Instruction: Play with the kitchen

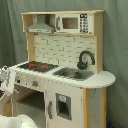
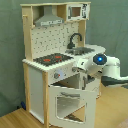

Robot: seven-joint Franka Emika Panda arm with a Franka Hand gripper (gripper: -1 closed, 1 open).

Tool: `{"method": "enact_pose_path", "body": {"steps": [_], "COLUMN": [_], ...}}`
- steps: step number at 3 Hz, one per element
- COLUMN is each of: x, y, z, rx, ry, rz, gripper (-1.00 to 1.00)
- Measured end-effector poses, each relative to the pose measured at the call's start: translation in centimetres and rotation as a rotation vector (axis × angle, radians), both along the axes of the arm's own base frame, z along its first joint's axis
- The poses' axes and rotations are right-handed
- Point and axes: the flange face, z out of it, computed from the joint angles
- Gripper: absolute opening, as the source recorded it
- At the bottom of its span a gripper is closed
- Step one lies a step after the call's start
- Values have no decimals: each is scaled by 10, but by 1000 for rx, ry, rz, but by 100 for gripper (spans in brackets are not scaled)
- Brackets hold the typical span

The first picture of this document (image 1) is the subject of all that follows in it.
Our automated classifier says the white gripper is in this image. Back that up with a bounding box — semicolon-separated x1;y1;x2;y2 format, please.
0;66;16;93

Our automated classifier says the white oven door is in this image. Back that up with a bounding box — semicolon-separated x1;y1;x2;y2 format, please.
0;89;20;118

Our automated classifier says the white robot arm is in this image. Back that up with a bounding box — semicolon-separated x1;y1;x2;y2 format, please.
0;66;38;128

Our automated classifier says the wooden toy kitchen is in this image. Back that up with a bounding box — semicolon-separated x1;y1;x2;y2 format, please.
12;10;116;128

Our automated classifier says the right stove knob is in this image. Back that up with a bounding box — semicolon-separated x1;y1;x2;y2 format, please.
32;81;38;87

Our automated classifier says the black toy stovetop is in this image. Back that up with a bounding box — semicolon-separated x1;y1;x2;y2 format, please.
20;61;57;72

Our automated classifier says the grey backdrop curtain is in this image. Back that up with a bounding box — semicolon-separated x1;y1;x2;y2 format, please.
0;0;128;128

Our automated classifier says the grey range hood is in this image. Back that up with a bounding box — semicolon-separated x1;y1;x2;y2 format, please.
26;14;55;34

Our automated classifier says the white fridge door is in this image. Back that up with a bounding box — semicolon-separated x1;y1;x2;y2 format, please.
45;81;83;128

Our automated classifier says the grey toy sink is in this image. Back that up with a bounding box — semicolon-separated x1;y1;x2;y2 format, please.
53;67;93;81

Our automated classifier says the black toy faucet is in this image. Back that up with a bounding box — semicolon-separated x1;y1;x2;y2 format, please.
77;50;95;70

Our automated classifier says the toy microwave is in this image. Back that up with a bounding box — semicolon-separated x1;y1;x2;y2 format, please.
56;14;93;34

